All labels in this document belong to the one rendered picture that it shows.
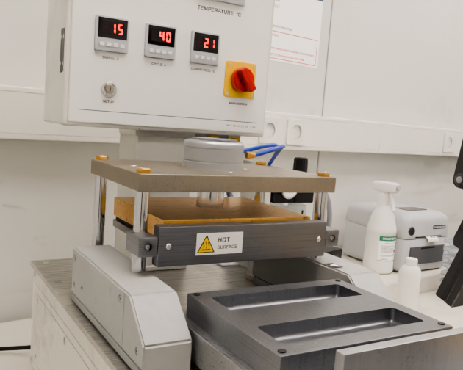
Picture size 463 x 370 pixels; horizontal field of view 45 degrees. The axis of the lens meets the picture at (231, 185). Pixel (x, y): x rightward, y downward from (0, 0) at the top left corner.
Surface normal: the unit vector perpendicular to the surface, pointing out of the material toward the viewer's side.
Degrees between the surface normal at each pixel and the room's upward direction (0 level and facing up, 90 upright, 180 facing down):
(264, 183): 90
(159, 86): 90
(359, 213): 86
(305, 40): 90
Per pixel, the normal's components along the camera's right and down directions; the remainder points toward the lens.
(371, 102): 0.64, 0.13
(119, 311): -0.86, -0.01
